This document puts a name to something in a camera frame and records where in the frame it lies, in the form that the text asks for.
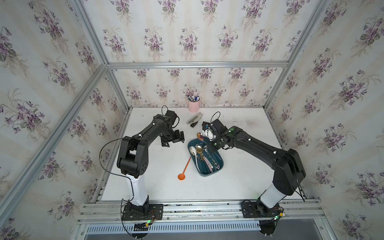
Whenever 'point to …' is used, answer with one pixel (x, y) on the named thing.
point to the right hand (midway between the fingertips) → (212, 145)
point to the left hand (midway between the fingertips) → (180, 143)
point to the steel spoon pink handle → (209, 165)
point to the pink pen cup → (194, 107)
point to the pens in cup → (191, 98)
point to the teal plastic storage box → (205, 170)
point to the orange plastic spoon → (181, 176)
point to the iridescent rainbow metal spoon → (200, 136)
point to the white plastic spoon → (193, 151)
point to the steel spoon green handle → (212, 160)
